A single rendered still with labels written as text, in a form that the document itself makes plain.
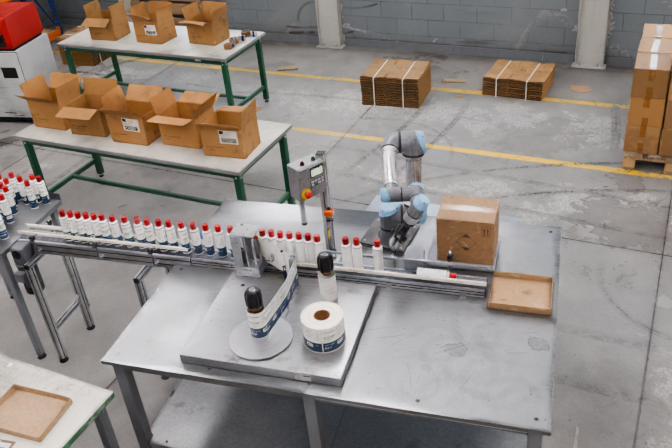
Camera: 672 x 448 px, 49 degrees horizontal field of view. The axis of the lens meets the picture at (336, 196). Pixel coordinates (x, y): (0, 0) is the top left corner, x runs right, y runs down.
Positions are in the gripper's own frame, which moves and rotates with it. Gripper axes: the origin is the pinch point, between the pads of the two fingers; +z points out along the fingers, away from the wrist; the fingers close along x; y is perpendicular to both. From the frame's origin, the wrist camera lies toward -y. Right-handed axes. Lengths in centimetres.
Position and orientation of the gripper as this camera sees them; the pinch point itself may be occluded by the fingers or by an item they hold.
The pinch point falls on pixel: (392, 244)
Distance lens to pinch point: 377.2
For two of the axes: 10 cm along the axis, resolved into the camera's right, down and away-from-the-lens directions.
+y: -3.0, 5.1, -8.1
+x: 8.7, 4.9, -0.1
